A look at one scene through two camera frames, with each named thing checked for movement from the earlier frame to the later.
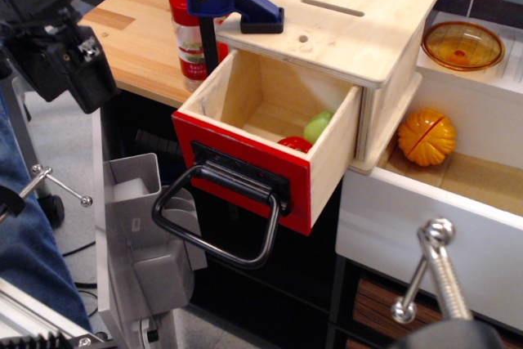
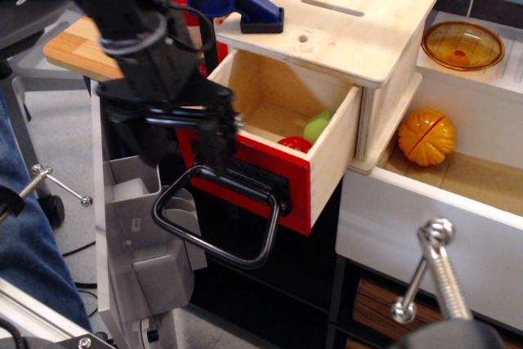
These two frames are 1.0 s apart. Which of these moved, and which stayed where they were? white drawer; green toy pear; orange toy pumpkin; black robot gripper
Moved: black robot gripper
Stayed: white drawer; green toy pear; orange toy pumpkin
